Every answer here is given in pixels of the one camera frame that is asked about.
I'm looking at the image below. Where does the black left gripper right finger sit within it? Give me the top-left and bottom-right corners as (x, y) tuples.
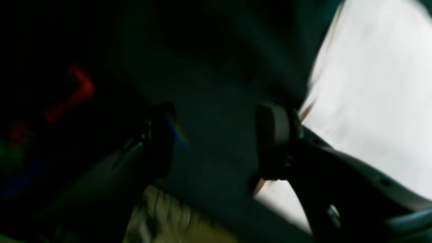
(255, 103), (432, 243)

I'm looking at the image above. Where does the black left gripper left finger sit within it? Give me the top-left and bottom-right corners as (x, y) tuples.
(35, 103), (176, 243)

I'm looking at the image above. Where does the black tablecloth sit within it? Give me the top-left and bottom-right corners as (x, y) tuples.
(1, 0), (342, 243)

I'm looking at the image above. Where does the light pink T-shirt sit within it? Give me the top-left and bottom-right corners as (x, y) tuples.
(253, 0), (432, 235)

